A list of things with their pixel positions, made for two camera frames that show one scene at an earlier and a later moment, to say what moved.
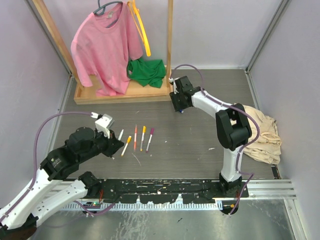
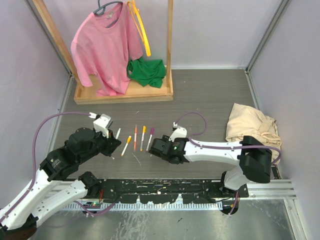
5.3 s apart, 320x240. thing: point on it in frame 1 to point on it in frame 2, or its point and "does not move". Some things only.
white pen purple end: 150,140 does not move
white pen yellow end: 122,153 does not move
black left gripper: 113,144 does not move
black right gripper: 174,95 to 165,138
